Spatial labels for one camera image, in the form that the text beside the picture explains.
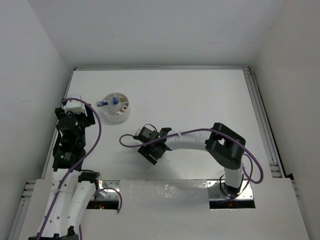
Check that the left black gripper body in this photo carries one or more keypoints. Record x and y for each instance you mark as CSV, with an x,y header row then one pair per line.
x,y
84,121

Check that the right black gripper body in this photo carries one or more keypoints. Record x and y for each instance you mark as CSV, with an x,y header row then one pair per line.
x,y
145,150

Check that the clear blue pen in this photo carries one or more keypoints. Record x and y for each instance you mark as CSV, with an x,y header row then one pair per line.
x,y
102,103

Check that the small blue-capped glue bottle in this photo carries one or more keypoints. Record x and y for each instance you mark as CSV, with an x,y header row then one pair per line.
x,y
113,101

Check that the clear plastic ruler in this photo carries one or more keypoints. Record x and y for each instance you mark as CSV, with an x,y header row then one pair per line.
x,y
163,159

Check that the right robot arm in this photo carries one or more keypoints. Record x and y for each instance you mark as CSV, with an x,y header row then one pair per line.
x,y
226,149

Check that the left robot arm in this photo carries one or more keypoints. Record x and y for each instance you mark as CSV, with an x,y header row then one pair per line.
x,y
71,187

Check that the white round compartment organizer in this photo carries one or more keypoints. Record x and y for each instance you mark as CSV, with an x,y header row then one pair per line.
x,y
110,112

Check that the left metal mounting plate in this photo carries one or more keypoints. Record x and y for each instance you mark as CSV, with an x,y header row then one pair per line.
x,y
107,199

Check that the metal mounting plate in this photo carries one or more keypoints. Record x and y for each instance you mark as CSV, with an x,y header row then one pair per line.
x,y
107,199
219,199

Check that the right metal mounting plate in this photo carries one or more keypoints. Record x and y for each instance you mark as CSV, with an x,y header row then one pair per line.
x,y
219,199

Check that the aluminium frame rail left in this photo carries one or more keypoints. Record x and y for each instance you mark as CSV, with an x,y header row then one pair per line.
x,y
22,210

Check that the aluminium frame rail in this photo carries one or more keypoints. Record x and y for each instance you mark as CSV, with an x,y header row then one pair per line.
x,y
22,210
273,156

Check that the aluminium frame rail right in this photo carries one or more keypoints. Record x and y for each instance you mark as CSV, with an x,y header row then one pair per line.
x,y
273,156

